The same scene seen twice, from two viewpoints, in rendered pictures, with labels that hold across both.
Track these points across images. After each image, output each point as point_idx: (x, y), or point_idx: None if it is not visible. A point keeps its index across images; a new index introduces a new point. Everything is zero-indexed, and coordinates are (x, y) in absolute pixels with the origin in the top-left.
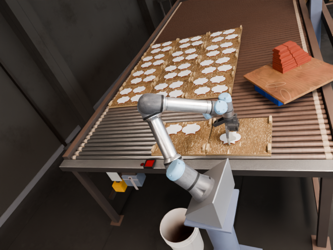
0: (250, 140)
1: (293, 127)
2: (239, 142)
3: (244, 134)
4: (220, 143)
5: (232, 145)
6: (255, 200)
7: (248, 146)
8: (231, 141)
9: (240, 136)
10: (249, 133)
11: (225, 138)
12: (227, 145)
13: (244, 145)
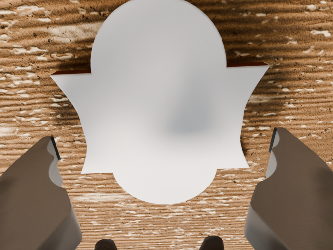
0: (146, 239)
1: None
2: (123, 190)
3: (211, 208)
4: (74, 26)
5: (77, 147)
6: None
7: (90, 236)
8: (106, 145)
9: (177, 199)
10: (212, 232)
11: (143, 77)
12: (65, 110)
13: (93, 216)
